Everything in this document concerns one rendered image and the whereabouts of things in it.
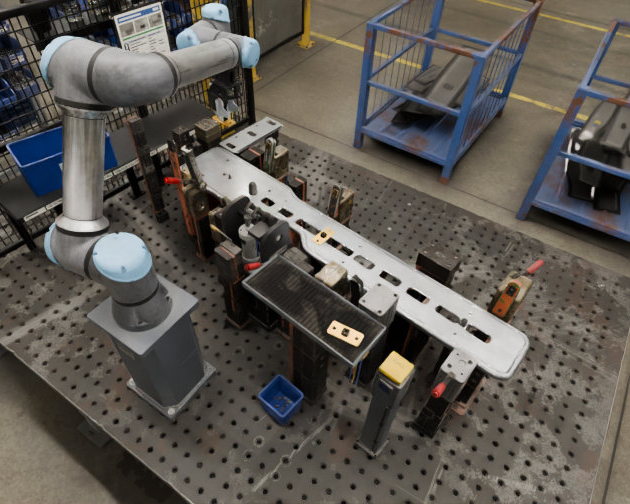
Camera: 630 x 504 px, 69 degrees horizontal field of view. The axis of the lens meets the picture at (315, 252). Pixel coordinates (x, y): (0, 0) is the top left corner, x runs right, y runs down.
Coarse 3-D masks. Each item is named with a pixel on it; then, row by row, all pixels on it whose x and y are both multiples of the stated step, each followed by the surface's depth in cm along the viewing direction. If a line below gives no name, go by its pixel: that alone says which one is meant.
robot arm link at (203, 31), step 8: (200, 24) 126; (208, 24) 127; (184, 32) 122; (192, 32) 122; (200, 32) 123; (208, 32) 123; (216, 32) 122; (176, 40) 124; (184, 40) 122; (192, 40) 122; (200, 40) 123; (208, 40) 122
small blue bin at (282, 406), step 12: (276, 384) 146; (288, 384) 143; (264, 396) 144; (276, 396) 149; (288, 396) 148; (300, 396) 142; (264, 408) 144; (276, 408) 146; (288, 408) 146; (288, 420) 143
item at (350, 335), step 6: (336, 324) 113; (330, 330) 112; (336, 330) 112; (342, 330) 111; (348, 330) 111; (354, 330) 112; (336, 336) 111; (342, 336) 111; (348, 336) 111; (354, 336) 111; (360, 336) 111; (348, 342) 110; (354, 342) 110
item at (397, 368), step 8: (392, 352) 109; (392, 360) 108; (400, 360) 108; (384, 368) 106; (392, 368) 106; (400, 368) 106; (408, 368) 106; (392, 376) 105; (400, 376) 105; (400, 384) 104
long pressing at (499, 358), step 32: (224, 160) 184; (224, 192) 170; (288, 192) 172; (320, 224) 161; (320, 256) 150; (352, 256) 151; (384, 256) 151; (416, 288) 143; (448, 288) 144; (416, 320) 134; (448, 320) 135; (480, 320) 135; (480, 352) 128; (512, 352) 128
